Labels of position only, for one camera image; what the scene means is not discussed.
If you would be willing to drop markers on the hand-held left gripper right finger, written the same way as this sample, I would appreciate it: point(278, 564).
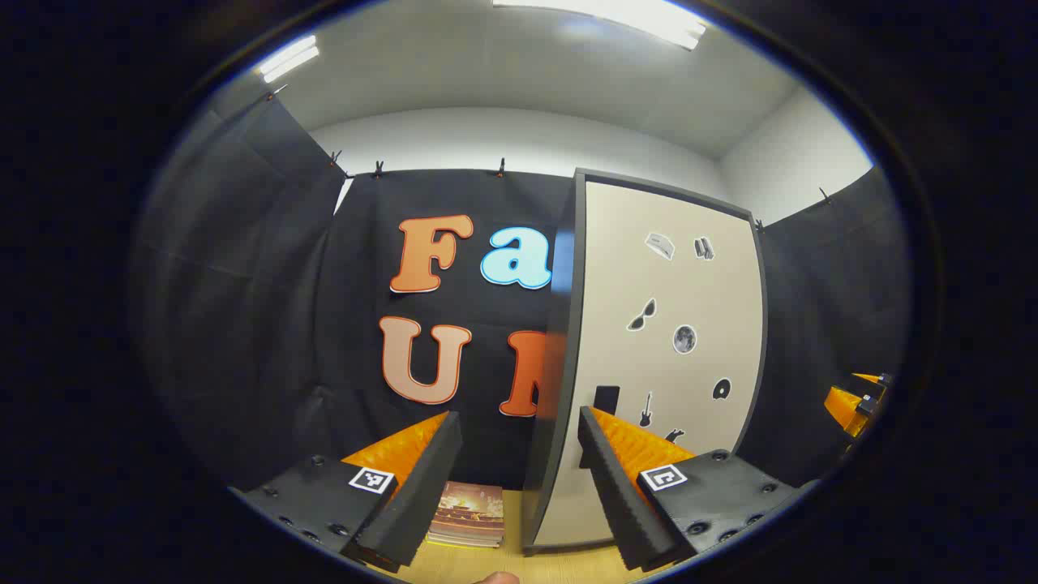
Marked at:
point(616, 503)

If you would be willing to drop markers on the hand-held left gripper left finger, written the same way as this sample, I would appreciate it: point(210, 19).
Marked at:
point(422, 495)

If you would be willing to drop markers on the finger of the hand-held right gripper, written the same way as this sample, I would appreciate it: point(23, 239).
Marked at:
point(876, 378)
point(847, 410)

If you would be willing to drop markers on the brown picture cover book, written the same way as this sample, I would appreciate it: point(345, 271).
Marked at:
point(472, 504)

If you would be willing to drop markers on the thin pale book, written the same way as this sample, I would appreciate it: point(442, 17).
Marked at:
point(464, 537)

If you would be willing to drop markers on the black backdrop cloth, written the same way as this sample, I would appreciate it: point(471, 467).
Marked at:
point(243, 324)

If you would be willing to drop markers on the row of black cloth clips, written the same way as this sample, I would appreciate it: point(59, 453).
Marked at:
point(377, 169)

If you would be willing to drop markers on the ceiling light panel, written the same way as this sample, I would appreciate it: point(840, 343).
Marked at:
point(288, 58)
point(616, 18)

